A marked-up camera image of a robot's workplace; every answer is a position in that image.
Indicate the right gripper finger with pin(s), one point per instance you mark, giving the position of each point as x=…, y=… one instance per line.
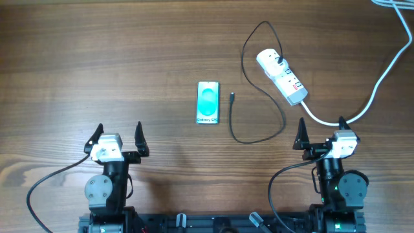
x=343, y=125
x=302, y=140

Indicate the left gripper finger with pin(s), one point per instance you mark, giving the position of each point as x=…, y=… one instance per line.
x=93, y=139
x=140, y=142

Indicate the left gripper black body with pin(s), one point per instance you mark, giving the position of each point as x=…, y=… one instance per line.
x=131, y=158

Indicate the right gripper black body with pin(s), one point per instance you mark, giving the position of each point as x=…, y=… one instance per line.
x=315, y=151

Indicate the white power strip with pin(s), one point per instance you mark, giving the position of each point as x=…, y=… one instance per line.
x=289, y=85

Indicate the teal Galaxy smartphone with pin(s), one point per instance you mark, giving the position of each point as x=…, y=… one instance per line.
x=207, y=102

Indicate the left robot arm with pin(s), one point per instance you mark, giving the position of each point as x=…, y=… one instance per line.
x=107, y=193

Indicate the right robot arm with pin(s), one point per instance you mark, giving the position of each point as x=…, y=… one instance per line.
x=342, y=192

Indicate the white USB charger plug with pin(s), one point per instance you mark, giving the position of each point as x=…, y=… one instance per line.
x=275, y=69

